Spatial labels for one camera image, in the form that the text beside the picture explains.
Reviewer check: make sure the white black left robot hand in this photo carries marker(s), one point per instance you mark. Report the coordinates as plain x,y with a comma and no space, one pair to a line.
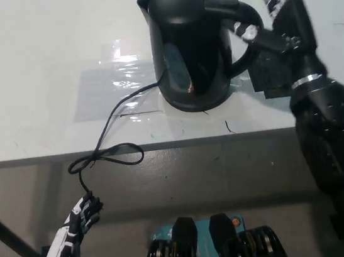
66,237

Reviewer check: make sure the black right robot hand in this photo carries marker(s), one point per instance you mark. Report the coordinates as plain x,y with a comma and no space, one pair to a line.
298,39

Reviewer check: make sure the black electric kettle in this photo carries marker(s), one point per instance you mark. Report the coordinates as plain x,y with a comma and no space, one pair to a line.
185,38

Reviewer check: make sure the black round kettle base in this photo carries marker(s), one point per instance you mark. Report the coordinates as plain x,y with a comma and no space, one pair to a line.
198,108

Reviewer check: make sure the black tape patch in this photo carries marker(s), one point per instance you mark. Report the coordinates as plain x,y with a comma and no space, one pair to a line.
270,77

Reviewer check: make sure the clear tape sheet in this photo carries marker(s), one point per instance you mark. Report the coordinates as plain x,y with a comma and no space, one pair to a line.
106,89

